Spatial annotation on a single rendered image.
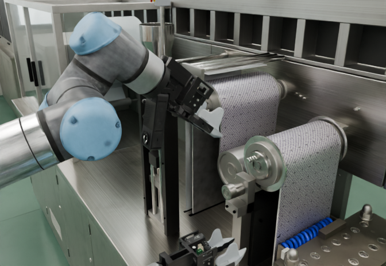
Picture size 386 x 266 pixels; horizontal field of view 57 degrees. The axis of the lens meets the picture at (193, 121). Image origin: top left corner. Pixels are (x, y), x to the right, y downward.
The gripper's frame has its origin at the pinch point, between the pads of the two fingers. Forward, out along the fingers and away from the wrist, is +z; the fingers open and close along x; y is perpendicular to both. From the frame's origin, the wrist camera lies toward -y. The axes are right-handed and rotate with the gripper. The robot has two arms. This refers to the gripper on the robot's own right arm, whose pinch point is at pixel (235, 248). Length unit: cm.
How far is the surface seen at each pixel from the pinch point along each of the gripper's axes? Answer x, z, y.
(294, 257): -8.1, 11.9, -2.7
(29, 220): 205, -22, -109
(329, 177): -0.4, 34.2, 8.1
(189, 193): 41.1, 14.9, -12.0
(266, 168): 2.9, 11.6, 16.7
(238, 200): 9.7, 9.1, 4.8
